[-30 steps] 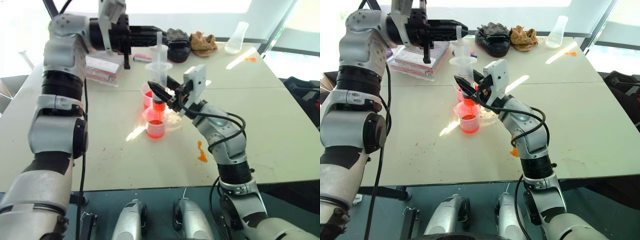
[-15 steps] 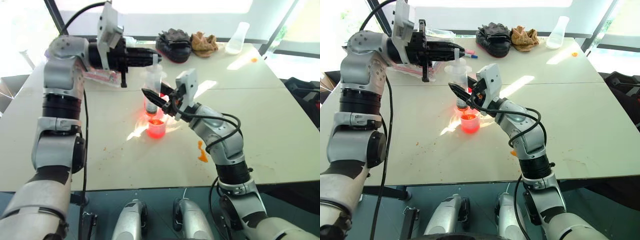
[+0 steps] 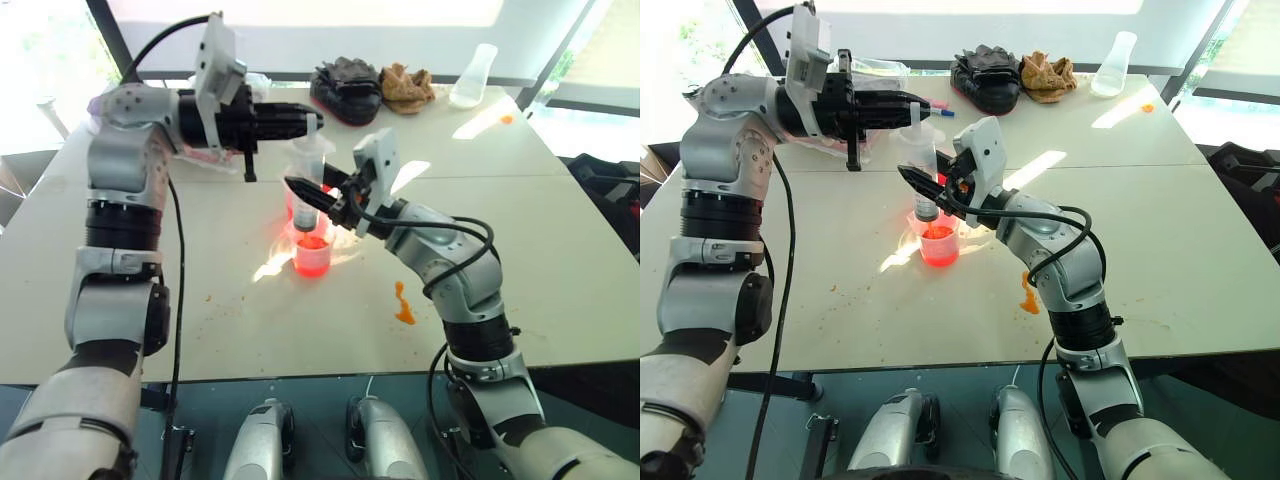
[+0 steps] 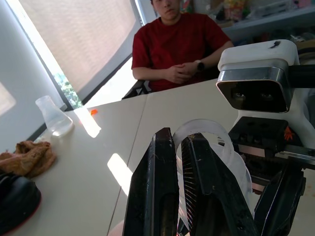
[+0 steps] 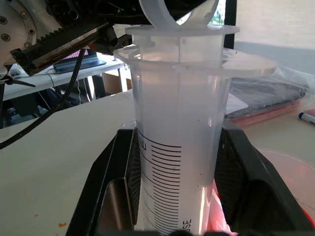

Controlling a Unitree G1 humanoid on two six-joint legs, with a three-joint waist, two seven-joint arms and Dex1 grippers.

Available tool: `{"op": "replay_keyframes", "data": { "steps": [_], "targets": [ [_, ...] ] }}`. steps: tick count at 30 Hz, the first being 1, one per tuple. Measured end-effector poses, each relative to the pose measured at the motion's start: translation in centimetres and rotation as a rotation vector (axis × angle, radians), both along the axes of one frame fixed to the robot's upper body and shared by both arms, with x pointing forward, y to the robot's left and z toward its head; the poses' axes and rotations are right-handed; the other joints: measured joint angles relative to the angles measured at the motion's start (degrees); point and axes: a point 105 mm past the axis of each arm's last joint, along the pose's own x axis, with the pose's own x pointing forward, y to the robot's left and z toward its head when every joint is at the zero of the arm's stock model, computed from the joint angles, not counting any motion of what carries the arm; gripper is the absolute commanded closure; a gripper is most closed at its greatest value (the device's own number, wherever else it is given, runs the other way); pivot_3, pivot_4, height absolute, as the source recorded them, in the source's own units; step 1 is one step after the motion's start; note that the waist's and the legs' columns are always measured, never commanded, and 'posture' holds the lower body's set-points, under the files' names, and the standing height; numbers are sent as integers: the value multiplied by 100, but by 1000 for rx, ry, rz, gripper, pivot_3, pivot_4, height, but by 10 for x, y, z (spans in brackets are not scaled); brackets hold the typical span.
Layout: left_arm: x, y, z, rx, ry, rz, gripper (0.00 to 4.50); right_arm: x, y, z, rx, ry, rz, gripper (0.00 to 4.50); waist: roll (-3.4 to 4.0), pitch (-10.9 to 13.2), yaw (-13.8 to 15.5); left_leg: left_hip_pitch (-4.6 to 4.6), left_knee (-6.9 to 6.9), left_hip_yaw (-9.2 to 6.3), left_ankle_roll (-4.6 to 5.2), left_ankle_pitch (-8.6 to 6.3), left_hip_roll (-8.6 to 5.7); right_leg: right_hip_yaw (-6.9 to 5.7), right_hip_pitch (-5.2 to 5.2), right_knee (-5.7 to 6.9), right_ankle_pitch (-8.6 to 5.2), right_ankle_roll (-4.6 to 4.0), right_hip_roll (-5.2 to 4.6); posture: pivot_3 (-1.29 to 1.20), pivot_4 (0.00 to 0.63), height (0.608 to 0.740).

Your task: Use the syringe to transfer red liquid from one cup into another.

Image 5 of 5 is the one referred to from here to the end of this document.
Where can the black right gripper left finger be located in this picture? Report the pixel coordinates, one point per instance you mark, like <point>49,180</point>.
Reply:
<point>108,167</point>

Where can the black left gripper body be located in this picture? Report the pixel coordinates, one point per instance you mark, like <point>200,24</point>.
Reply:
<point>64,41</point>

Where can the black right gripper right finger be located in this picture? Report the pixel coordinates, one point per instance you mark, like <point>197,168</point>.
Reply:
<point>253,191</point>

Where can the large clear plastic syringe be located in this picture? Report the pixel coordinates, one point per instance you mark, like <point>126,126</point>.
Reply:
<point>177,127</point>

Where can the dark laptop with pink screen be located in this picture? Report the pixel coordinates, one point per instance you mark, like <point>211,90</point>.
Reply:
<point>78,62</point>

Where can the white desk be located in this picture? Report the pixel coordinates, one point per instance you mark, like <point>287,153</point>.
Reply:
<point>37,79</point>

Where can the brown cardboard box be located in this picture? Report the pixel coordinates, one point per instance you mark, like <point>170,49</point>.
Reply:
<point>114,83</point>

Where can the orange crumb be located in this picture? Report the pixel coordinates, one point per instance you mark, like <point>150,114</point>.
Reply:
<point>62,224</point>

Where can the red flat plastic packet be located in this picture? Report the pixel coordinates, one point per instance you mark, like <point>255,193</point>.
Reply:
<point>270,112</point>

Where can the white marker with blue cap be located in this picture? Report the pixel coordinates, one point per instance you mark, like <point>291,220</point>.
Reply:
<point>307,118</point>

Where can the black item in clear bag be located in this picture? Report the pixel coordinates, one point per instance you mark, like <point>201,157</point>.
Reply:
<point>265,93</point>

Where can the black upright post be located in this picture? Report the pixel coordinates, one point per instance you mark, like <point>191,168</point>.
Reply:
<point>230,19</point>

